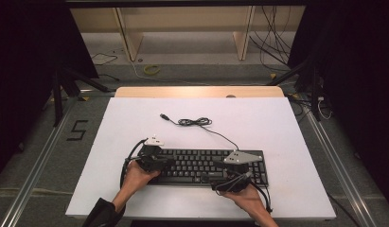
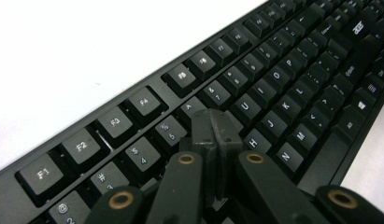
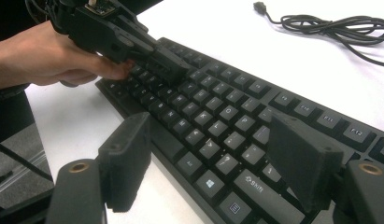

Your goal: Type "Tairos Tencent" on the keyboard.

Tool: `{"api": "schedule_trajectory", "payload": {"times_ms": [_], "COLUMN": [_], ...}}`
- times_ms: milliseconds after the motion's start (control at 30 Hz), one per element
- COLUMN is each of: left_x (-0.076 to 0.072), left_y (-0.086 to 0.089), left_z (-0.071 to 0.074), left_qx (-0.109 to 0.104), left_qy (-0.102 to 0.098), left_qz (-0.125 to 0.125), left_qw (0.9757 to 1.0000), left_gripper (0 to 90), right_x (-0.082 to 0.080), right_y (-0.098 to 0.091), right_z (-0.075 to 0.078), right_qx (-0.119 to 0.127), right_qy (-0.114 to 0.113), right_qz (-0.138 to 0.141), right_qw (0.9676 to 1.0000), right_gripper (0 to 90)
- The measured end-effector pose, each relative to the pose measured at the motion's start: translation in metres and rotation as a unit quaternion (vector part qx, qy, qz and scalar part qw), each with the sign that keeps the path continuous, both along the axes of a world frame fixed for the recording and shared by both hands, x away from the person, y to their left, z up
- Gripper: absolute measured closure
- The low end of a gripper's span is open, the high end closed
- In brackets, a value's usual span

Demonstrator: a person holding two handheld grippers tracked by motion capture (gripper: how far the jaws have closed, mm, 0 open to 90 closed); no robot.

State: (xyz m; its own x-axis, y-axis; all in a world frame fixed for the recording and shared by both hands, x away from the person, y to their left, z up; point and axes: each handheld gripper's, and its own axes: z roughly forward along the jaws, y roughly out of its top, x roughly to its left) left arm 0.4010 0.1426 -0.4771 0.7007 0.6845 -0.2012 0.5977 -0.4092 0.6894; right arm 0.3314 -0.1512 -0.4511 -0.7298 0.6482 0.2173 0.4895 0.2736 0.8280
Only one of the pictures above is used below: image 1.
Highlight black keyboard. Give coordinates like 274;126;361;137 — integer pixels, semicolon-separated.
136;148;270;188

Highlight yellow tape roll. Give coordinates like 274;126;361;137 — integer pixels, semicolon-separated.
143;64;162;77

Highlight black keyboard cable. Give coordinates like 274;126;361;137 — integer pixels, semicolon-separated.
159;113;240;151

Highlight person's right hand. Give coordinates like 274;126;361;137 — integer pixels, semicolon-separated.
221;183;266;216

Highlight person's left hand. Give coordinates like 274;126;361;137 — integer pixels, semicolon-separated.
121;160;162;197

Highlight white floor cable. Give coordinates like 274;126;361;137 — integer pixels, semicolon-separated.
113;46;215;87

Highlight black curtain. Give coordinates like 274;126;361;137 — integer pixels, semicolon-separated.
287;0;389;211
0;0;100;184

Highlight bundle of black cables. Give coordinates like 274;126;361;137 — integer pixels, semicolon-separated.
248;5;294;73

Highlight tangled floor cables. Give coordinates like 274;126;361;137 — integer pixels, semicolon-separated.
286;93;333;121

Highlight black sleeve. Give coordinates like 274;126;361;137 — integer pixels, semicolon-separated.
81;197;126;227

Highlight white board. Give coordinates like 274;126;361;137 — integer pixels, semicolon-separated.
64;96;337;221

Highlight wooden table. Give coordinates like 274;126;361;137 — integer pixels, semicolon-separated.
115;86;285;98

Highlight black metal stand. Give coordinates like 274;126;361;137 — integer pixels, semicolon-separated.
50;67;112;128
266;56;323;123

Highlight thin black floor cable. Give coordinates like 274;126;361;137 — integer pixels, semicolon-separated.
89;52;119;67

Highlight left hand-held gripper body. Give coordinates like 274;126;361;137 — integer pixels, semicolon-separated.
135;134;171;173

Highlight aluminium floor rail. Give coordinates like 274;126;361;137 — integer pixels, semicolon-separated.
299;102;379;227
0;96;79;227

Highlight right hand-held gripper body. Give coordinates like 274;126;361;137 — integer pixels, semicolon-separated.
213;149;264;194

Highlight left hand-held gripper cable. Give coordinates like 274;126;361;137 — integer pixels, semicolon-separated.
119;137;150;191

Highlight light wooden bench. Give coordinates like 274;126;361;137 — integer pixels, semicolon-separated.
68;5;307;62

